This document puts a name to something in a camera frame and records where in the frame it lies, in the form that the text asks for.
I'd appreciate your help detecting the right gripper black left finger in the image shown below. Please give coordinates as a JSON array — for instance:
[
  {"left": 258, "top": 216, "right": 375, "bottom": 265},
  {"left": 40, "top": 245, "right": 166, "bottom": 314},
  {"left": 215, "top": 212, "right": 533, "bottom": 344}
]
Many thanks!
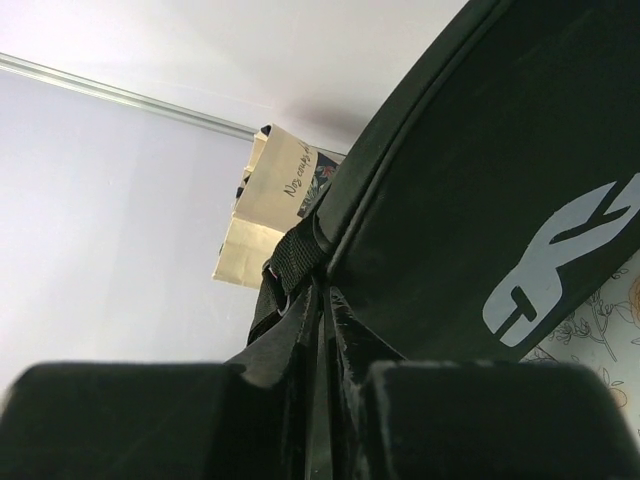
[{"left": 222, "top": 284, "right": 320, "bottom": 479}]

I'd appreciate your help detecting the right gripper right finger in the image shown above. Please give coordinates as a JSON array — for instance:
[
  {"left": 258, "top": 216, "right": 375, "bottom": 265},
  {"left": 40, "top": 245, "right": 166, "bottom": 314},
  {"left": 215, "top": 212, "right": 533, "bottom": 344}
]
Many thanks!
[{"left": 324, "top": 287, "right": 403, "bottom": 479}]

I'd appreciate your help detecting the black racket cover bag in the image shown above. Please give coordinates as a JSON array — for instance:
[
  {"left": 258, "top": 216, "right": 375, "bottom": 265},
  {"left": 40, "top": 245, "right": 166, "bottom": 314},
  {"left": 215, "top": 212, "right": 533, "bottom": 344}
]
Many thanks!
[{"left": 249, "top": 1, "right": 639, "bottom": 360}]

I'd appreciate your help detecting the beige canvas tote bag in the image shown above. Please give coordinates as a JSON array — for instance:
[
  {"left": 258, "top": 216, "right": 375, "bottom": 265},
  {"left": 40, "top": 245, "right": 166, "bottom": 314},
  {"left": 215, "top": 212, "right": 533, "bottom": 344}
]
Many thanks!
[{"left": 213, "top": 124, "right": 344, "bottom": 289}]

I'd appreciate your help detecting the floral table mat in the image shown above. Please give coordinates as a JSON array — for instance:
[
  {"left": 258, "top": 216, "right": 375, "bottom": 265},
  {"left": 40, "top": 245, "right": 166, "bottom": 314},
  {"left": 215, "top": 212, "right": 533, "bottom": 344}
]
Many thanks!
[{"left": 523, "top": 254, "right": 639, "bottom": 434}]

